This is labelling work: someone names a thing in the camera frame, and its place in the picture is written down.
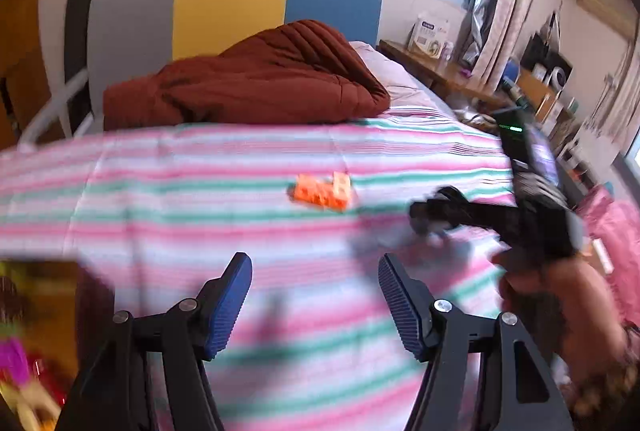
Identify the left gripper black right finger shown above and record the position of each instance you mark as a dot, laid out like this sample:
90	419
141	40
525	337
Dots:
409	302

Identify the black rolled mat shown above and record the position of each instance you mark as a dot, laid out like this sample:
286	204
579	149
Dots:
75	57

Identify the orange plastic cube block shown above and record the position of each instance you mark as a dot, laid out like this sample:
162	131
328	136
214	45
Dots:
334	194

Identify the wooden desk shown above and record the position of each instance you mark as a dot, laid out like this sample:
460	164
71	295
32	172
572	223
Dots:
444	78

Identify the striped bed sheet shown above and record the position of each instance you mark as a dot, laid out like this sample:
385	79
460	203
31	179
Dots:
157	212

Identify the person's right hand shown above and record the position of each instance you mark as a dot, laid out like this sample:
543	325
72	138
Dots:
594	339

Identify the pink pillow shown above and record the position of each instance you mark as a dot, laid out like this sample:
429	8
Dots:
403	88

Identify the dark red quilted jacket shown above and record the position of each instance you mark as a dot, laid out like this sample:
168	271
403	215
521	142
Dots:
301	73

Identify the orange wooden wardrobe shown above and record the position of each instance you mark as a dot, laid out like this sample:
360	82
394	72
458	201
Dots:
22	70

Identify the white product box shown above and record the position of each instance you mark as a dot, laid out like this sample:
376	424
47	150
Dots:
429	35

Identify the gold metal tray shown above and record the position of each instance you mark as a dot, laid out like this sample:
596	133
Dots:
53	317

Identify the grey yellow blue headboard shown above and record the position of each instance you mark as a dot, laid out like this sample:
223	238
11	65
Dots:
132	38

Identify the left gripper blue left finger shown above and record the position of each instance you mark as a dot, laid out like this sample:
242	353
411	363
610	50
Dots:
219	304

